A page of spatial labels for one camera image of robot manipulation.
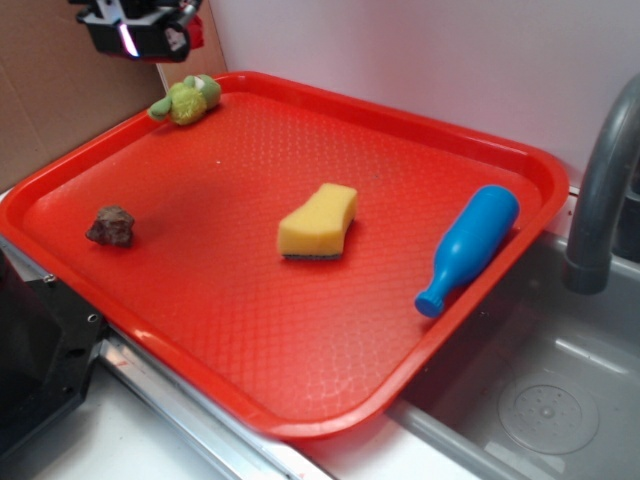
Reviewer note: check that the green plush frog toy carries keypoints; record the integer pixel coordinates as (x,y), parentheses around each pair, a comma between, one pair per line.
(187,101)

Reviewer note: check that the yellow sponge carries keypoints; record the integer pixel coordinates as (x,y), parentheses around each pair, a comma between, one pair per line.
(318,228)

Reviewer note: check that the blue plastic bottle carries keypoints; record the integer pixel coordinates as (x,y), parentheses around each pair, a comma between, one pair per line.
(469,245)

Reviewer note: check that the grey sink basin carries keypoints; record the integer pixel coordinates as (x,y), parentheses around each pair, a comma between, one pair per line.
(538,382)

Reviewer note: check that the brown cardboard panel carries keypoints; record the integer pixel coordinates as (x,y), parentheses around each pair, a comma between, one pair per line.
(57,91)

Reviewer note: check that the brown rock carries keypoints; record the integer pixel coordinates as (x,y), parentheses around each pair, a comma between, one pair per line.
(113,226)

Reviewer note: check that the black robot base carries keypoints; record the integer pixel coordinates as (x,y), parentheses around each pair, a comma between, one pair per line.
(50,337)

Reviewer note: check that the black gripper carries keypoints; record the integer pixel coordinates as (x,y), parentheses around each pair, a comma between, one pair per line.
(150,31)

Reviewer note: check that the grey faucet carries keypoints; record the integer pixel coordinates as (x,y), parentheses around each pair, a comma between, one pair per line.
(606,217)

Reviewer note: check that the red plastic tray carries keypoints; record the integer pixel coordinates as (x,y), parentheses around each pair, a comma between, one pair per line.
(294,347)

